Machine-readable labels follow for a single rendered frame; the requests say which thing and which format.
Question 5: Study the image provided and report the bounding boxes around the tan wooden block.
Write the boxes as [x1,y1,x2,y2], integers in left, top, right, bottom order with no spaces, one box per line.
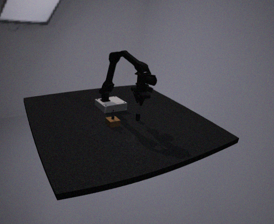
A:
[105,116,120,128]

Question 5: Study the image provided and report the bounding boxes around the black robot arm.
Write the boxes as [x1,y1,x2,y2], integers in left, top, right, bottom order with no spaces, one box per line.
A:
[99,50,157,102]

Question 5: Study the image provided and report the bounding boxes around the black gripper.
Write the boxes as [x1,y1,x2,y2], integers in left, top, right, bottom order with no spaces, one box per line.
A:
[131,82,151,106]

